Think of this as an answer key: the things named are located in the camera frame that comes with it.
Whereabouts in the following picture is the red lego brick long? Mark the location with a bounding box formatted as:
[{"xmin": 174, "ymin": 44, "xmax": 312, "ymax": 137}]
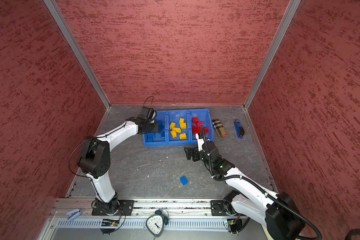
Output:
[{"xmin": 192, "ymin": 125, "xmax": 201, "ymax": 135}]

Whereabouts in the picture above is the blue lego brick bottom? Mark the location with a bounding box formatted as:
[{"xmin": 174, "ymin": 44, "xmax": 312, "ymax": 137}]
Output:
[{"xmin": 180, "ymin": 176, "xmax": 189, "ymax": 186}]

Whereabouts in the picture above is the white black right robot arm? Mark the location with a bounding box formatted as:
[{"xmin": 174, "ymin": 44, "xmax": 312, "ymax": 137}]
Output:
[{"xmin": 184, "ymin": 147, "xmax": 323, "ymax": 240}]

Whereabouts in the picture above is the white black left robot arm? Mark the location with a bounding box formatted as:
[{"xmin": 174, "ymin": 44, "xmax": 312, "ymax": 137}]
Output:
[{"xmin": 77, "ymin": 118, "xmax": 159, "ymax": 216}]

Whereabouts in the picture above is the blue left plastic bin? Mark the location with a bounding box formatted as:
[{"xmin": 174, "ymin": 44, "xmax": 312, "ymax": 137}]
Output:
[{"xmin": 143, "ymin": 111, "xmax": 169, "ymax": 147}]

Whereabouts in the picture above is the blue plastic bin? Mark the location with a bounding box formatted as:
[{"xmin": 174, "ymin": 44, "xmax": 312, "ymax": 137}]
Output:
[
  {"xmin": 143, "ymin": 111, "xmax": 169, "ymax": 147},
  {"xmin": 165, "ymin": 110, "xmax": 192, "ymax": 145},
  {"xmin": 187, "ymin": 109, "xmax": 215, "ymax": 143}
]

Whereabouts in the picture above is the plaid glasses case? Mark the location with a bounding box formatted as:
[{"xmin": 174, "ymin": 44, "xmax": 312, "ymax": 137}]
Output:
[{"xmin": 212, "ymin": 119, "xmax": 227, "ymax": 138}]

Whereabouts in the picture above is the blue middle plastic bin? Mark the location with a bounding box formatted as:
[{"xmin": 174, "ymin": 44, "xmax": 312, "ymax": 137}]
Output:
[{"xmin": 165, "ymin": 110, "xmax": 192, "ymax": 145}]

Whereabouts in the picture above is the blue right plastic bin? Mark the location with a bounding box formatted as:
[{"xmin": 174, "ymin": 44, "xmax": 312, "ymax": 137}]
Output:
[{"xmin": 187, "ymin": 109, "xmax": 215, "ymax": 143}]

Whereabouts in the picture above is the blue stapler on table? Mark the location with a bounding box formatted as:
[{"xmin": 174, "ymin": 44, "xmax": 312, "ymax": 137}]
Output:
[{"xmin": 234, "ymin": 120, "xmax": 245, "ymax": 139}]

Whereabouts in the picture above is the white alarm clock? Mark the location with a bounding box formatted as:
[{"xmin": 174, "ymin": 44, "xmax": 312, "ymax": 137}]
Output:
[{"xmin": 145, "ymin": 209, "xmax": 169, "ymax": 240}]

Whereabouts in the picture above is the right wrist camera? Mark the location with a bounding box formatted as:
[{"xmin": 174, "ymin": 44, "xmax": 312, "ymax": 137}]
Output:
[{"xmin": 196, "ymin": 134, "xmax": 219, "ymax": 157}]

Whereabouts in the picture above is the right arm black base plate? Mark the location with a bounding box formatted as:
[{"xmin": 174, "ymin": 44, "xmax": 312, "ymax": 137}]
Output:
[{"xmin": 210, "ymin": 200, "xmax": 239, "ymax": 217}]

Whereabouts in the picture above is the aluminium front rail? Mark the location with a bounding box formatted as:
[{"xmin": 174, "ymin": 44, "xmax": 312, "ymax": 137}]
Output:
[{"xmin": 37, "ymin": 197, "xmax": 271, "ymax": 240}]

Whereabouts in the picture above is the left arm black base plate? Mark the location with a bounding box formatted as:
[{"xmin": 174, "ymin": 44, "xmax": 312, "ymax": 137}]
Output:
[{"xmin": 91, "ymin": 199, "xmax": 135, "ymax": 216}]

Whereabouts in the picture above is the blue stapler on rail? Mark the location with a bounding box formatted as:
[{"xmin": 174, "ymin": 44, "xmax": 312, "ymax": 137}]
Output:
[{"xmin": 66, "ymin": 209, "xmax": 82, "ymax": 223}]

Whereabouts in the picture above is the left aluminium corner post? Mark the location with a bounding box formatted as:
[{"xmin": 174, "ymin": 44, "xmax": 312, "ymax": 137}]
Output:
[{"xmin": 44, "ymin": 0, "xmax": 112, "ymax": 110}]

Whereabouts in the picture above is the aluminium corner post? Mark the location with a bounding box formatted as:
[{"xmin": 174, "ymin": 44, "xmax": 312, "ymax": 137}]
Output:
[
  {"xmin": 44, "ymin": 0, "xmax": 112, "ymax": 110},
  {"xmin": 244, "ymin": 0, "xmax": 301, "ymax": 111}
]

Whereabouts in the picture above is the right aluminium corner post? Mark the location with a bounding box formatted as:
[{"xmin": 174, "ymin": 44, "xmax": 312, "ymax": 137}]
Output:
[{"xmin": 244, "ymin": 0, "xmax": 301, "ymax": 111}]

